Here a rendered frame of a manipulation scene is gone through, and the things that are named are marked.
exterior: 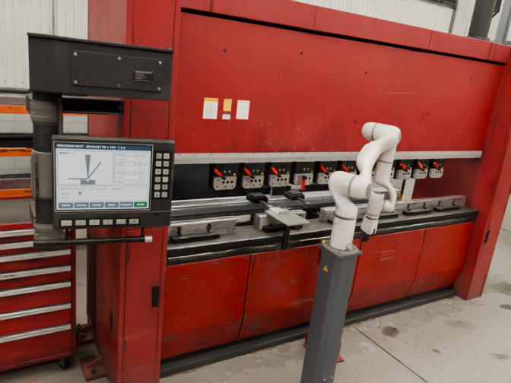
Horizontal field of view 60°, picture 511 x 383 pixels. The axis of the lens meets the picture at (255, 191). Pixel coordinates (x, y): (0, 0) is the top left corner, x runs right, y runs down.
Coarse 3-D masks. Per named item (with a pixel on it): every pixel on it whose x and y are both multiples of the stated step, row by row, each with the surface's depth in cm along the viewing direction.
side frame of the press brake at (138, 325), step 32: (96, 0) 243; (128, 0) 193; (160, 0) 200; (96, 32) 247; (128, 32) 197; (160, 32) 204; (96, 96) 255; (96, 128) 260; (128, 128) 209; (160, 128) 218; (96, 256) 280; (128, 256) 229; (160, 256) 238; (96, 288) 284; (128, 288) 234; (160, 288) 244; (96, 320) 289; (128, 320) 239; (160, 320) 250; (128, 352) 245; (160, 352) 257
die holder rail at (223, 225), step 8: (232, 216) 287; (176, 224) 263; (184, 224) 265; (192, 224) 268; (200, 224) 271; (208, 224) 279; (216, 224) 277; (224, 224) 280; (232, 224) 283; (168, 232) 261; (184, 232) 267; (192, 232) 270; (200, 232) 273; (224, 232) 282; (232, 232) 285
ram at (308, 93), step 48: (192, 48) 235; (240, 48) 249; (288, 48) 265; (336, 48) 283; (384, 48) 304; (192, 96) 243; (240, 96) 258; (288, 96) 275; (336, 96) 294; (384, 96) 317; (432, 96) 343; (480, 96) 373; (192, 144) 252; (240, 144) 268; (288, 144) 286; (336, 144) 307; (432, 144) 360; (480, 144) 394
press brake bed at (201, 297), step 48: (384, 240) 347; (432, 240) 380; (192, 288) 267; (240, 288) 287; (288, 288) 309; (384, 288) 366; (432, 288) 410; (192, 336) 280; (240, 336) 305; (288, 336) 325
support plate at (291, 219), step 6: (270, 210) 297; (276, 216) 288; (282, 216) 289; (288, 216) 290; (294, 216) 292; (282, 222) 279; (288, 222) 279; (294, 222) 280; (300, 222) 281; (306, 222) 283
